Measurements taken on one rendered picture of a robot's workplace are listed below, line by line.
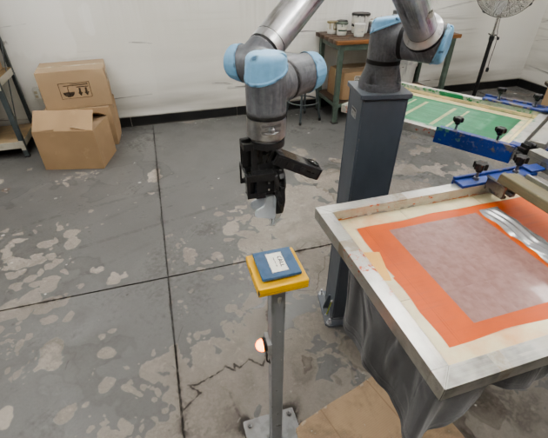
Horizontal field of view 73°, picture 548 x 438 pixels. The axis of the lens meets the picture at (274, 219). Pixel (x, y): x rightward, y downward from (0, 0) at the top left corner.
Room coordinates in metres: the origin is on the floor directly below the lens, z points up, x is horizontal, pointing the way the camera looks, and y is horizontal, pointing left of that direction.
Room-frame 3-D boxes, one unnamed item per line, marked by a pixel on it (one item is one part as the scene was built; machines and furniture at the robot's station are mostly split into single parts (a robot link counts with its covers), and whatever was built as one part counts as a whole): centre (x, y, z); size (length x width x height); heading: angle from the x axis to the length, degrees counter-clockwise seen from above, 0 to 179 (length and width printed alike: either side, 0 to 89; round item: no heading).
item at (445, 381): (0.73, -0.58, 0.97); 0.79 x 0.58 x 0.04; 107
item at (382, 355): (0.65, -0.30, 0.74); 0.45 x 0.03 x 0.43; 17
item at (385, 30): (1.37, -0.39, 1.37); 0.13 x 0.12 x 0.14; 51
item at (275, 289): (0.68, -0.01, 0.48); 0.22 x 0.22 x 0.96; 17
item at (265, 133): (0.68, 0.01, 1.32); 0.08 x 0.08 x 0.05
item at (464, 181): (1.07, -0.73, 0.98); 0.30 x 0.05 x 0.07; 107
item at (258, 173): (0.68, 0.02, 1.24); 0.09 x 0.08 x 0.12; 107
